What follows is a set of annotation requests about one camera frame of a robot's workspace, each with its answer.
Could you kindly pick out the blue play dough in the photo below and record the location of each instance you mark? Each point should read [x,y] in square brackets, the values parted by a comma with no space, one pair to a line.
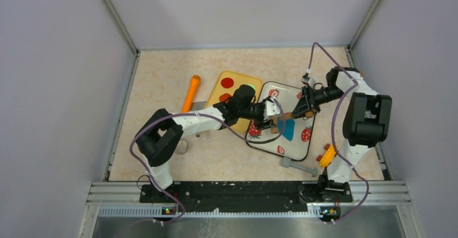
[288,126]

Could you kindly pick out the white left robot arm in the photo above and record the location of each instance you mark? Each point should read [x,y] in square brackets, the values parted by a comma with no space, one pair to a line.
[158,139]

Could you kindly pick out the grey toy bolt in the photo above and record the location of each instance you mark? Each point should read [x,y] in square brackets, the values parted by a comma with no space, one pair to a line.
[287,163]

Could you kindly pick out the brown handled scraper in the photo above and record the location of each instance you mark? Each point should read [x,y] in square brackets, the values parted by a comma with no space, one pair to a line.
[196,106]

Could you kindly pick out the white strawberry enamel tray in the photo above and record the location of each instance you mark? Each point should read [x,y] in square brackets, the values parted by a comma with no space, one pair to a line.
[288,97]

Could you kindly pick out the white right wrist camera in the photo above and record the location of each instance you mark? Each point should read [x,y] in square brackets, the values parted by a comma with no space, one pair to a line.
[308,80]

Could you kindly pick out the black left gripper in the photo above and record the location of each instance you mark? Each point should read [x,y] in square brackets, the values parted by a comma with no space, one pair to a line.
[260,124]

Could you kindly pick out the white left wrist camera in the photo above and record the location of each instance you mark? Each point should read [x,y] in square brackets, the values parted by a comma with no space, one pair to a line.
[272,107]

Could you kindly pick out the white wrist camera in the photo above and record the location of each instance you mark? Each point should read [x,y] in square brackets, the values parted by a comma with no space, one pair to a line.
[272,107]
[308,80]

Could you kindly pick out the wooden roller tool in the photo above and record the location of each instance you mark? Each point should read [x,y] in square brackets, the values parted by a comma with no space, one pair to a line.
[300,123]

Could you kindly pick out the yellow toy brick car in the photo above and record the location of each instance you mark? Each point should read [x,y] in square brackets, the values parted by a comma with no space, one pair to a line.
[325,159]

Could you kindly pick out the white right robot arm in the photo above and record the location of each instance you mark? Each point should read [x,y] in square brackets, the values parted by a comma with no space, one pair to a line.
[366,123]

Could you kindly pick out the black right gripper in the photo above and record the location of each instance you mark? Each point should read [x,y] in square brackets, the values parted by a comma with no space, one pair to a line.
[307,102]

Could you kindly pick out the orange toy rolling pin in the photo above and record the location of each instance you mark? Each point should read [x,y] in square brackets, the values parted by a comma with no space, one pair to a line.
[191,93]

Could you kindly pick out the silver tape roll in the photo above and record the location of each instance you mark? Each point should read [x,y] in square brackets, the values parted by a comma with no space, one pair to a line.
[182,147]

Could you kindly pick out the dark red dough disc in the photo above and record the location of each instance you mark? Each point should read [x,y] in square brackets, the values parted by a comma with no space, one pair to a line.
[224,97]

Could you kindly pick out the green dough disc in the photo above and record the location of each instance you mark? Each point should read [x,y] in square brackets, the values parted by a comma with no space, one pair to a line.
[252,86]

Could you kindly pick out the yellow plastic tray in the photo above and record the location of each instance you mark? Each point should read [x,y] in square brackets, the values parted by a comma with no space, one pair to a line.
[229,93]

